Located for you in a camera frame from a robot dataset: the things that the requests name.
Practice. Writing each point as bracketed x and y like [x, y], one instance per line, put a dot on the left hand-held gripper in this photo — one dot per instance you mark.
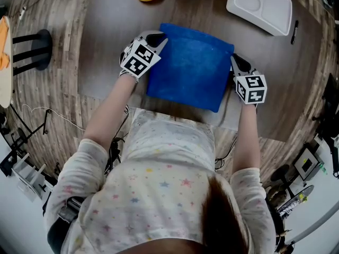
[139, 59]

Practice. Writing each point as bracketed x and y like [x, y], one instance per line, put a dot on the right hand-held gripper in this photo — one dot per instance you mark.
[251, 89]

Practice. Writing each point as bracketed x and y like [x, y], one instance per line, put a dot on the blue towel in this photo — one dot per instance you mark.
[189, 67]

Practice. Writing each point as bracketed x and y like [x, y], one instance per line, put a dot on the person's right forearm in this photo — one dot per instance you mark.
[246, 141]

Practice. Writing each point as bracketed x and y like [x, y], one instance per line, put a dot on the person's left forearm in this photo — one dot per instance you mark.
[108, 115]

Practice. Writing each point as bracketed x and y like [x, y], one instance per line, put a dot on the white plastic box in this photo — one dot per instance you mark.
[259, 7]

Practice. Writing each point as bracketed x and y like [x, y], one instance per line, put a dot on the black marker pen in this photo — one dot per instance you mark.
[294, 32]

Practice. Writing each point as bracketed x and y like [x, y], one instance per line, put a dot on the black round stool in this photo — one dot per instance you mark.
[280, 176]

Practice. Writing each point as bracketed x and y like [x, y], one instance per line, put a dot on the grey box with black square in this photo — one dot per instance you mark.
[307, 164]

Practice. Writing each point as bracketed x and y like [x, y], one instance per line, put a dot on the white power strip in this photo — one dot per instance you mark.
[23, 12]

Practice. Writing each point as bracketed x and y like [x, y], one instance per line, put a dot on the skateboard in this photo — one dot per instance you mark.
[296, 202]

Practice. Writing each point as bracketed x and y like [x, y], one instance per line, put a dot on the white star-print shirt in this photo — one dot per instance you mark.
[159, 194]

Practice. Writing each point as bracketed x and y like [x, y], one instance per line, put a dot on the orange cloth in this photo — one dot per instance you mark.
[4, 44]

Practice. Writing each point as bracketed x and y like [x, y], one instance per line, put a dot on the black metal stand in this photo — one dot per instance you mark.
[29, 134]

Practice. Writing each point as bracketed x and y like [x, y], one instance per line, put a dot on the round white side table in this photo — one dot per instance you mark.
[5, 89]

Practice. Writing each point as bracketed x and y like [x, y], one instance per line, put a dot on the white wooden rack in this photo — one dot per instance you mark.
[29, 179]

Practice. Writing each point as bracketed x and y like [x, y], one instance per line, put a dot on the black equipment frame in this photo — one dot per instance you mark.
[328, 120]

